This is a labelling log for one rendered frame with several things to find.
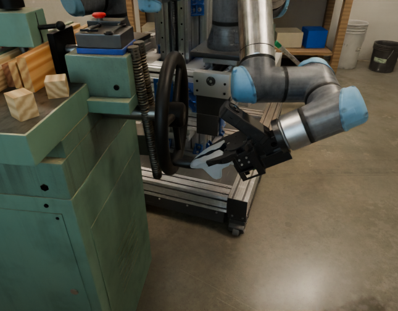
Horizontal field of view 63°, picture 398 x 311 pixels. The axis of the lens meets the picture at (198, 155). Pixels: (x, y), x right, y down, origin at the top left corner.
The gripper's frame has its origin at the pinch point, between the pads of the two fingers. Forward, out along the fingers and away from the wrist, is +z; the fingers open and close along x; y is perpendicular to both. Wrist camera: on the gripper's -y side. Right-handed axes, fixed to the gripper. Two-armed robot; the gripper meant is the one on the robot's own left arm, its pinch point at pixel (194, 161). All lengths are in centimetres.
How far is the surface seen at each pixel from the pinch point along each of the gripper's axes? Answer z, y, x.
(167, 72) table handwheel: -4.6, -19.2, 2.9
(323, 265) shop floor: -6, 90, 38
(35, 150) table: 14.5, -22.2, -17.8
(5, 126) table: 17.3, -27.7, -16.4
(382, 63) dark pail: -105, 135, 306
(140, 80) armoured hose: 3.5, -19.7, 7.5
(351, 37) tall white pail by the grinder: -87, 96, 314
